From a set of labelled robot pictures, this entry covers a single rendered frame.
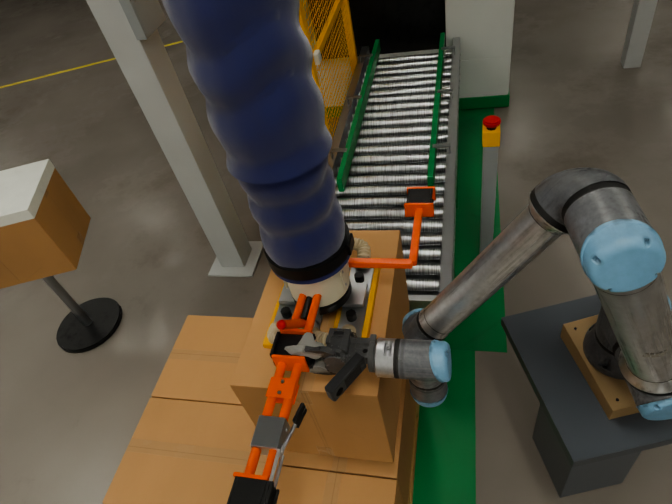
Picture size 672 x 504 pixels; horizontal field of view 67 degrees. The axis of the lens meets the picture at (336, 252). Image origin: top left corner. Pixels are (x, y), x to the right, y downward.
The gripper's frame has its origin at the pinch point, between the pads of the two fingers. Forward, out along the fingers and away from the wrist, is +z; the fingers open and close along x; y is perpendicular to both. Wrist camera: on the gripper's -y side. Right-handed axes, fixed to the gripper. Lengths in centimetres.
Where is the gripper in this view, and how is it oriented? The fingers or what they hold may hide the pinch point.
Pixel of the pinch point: (292, 359)
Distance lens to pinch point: 123.7
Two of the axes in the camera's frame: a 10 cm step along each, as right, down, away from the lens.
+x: -1.8, -6.8, -7.1
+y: 1.8, -7.3, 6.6
